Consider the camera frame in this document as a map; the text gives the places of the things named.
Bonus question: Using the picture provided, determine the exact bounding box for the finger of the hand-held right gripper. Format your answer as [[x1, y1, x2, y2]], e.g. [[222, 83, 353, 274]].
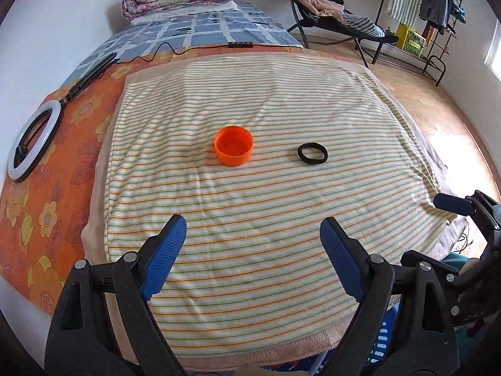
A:
[[433, 190, 501, 231], [400, 249, 494, 287]]

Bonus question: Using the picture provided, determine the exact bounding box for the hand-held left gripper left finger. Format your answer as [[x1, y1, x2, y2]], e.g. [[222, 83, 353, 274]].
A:
[[46, 214, 188, 376]]

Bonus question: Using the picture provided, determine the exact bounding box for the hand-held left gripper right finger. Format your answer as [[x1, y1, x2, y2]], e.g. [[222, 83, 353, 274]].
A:
[[320, 217, 457, 376]]

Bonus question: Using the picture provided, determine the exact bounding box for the blue plastic basket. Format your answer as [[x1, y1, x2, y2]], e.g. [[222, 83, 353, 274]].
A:
[[305, 300, 404, 376]]

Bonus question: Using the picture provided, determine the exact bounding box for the grey blanket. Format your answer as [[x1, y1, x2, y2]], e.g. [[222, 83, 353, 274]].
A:
[[425, 141, 470, 255]]

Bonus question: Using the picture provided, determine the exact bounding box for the striped towel blanket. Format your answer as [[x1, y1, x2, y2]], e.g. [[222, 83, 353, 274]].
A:
[[80, 53, 457, 376]]

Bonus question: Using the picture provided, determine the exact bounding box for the orange plastic cup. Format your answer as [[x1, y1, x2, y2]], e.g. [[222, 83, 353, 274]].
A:
[[214, 125, 254, 166]]

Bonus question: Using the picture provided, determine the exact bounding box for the orange floral bedsheet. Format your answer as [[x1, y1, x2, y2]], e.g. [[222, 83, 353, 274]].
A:
[[0, 45, 306, 316]]

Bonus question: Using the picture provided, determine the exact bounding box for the black metal drying rack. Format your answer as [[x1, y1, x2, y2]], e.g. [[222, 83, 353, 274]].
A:
[[376, 0, 462, 87]]

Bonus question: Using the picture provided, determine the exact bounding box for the window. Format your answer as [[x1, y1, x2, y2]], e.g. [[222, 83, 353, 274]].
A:
[[483, 19, 501, 83]]

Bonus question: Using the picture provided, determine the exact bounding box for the yellow plastic crate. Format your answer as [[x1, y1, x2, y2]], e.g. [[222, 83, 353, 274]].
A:
[[395, 23, 426, 56]]

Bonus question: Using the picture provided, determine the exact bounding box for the teal hanging cloth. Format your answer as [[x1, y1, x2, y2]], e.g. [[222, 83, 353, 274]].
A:
[[450, 0, 466, 24]]

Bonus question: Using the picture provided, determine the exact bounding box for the striped clothing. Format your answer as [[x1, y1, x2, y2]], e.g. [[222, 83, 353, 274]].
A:
[[340, 13, 386, 39]]

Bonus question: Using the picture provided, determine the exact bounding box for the dark hanging jacket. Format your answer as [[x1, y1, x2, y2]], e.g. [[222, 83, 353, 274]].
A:
[[419, 0, 451, 34]]

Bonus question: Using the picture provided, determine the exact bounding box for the blue plaid bedsheet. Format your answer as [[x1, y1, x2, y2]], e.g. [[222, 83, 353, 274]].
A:
[[63, 2, 304, 87]]

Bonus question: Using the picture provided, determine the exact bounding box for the beige clothing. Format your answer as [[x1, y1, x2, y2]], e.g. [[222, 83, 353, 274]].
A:
[[294, 0, 347, 18]]

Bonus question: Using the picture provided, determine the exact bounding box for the black hair tie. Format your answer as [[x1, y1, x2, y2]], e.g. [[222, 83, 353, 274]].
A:
[[297, 143, 328, 164]]

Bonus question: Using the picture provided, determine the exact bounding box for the white ring light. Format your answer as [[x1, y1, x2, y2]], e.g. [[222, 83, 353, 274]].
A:
[[7, 99, 63, 183]]

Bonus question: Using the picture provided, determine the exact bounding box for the black ring light stand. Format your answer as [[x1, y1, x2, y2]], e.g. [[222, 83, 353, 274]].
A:
[[63, 52, 118, 104]]

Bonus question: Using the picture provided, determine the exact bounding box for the black cable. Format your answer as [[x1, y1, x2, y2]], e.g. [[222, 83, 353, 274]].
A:
[[117, 42, 306, 63]]

